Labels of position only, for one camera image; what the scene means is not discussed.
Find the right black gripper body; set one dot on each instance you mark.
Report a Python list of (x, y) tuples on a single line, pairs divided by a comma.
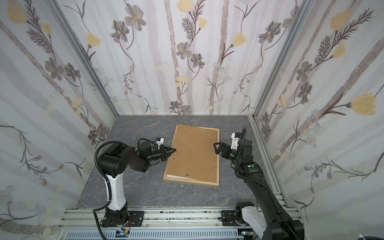
[(225, 149)]

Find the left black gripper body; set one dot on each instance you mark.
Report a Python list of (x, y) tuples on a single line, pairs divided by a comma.
[(158, 154)]

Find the brown frame backing board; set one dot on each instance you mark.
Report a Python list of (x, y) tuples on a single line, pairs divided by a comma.
[(195, 153)]

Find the wooden picture frame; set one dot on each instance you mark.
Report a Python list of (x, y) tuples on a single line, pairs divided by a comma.
[(192, 181)]

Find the white photo paper sheet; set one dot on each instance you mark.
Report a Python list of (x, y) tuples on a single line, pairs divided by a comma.
[(179, 177)]

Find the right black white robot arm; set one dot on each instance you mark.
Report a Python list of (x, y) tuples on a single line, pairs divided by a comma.
[(268, 219)]

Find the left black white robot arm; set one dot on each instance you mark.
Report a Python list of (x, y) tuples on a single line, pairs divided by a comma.
[(111, 160)]

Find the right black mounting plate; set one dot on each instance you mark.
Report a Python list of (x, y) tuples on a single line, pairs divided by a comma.
[(228, 218)]

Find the black mounting plate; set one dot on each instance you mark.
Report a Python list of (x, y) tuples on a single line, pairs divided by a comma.
[(228, 218), (135, 218)]

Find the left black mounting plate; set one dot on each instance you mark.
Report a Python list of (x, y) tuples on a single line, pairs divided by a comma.
[(135, 218)]

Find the small green circuit board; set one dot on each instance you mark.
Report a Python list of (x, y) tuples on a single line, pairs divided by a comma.
[(122, 234)]

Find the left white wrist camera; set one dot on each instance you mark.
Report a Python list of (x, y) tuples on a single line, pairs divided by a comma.
[(158, 142)]

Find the white slotted cable duct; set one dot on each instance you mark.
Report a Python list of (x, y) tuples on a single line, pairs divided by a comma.
[(177, 234)]

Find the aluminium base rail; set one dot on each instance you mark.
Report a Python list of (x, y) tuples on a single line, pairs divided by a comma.
[(169, 219)]

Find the right corner aluminium post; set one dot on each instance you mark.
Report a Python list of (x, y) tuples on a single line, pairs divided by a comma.
[(287, 47)]

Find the corner aluminium post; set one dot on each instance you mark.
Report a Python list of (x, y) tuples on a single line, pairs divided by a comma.
[(80, 52), (287, 47)]

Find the left corner aluminium post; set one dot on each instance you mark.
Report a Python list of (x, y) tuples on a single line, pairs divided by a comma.
[(80, 52)]

